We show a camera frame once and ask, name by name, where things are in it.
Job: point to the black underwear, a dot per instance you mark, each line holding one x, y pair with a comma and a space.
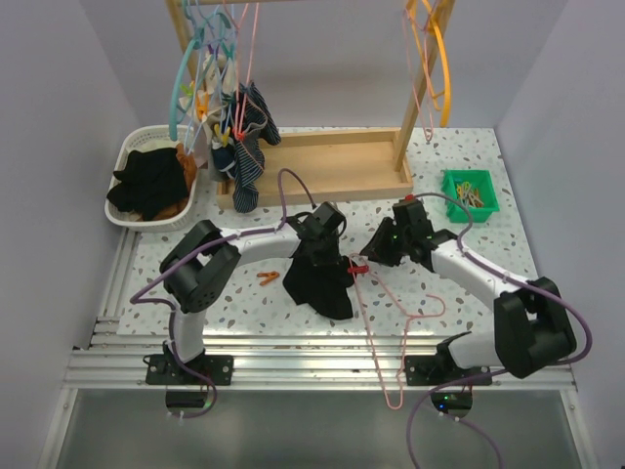
324, 288
149, 183

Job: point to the aluminium mounting rail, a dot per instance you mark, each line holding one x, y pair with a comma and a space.
275, 344

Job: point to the red clothespin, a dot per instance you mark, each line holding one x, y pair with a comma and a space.
354, 269

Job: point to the striped navy underwear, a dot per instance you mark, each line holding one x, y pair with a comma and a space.
242, 161

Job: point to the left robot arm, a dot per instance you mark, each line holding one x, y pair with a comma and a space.
196, 272

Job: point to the mauve cream underwear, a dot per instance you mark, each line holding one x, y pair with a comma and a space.
209, 101

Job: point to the colourful clips in bin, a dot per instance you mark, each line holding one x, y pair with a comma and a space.
468, 195

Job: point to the white laundry basket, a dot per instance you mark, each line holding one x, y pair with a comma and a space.
149, 137

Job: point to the teal plastic hanger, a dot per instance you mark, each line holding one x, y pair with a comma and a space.
177, 112

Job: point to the wooden clothes rack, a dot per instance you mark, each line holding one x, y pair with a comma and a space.
338, 165

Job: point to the yellow plastic hanger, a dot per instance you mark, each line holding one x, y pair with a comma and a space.
441, 76

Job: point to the green clip bin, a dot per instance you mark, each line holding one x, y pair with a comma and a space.
481, 180

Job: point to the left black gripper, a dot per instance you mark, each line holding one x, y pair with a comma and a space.
332, 258

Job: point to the orange clothespin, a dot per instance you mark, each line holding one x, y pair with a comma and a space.
267, 277

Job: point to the blue wire hanger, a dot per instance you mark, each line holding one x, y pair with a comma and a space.
212, 45

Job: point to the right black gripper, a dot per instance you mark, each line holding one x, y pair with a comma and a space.
376, 249

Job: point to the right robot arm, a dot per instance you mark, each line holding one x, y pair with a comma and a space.
530, 330

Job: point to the brown cloth in basket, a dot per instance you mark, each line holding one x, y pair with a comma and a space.
188, 165

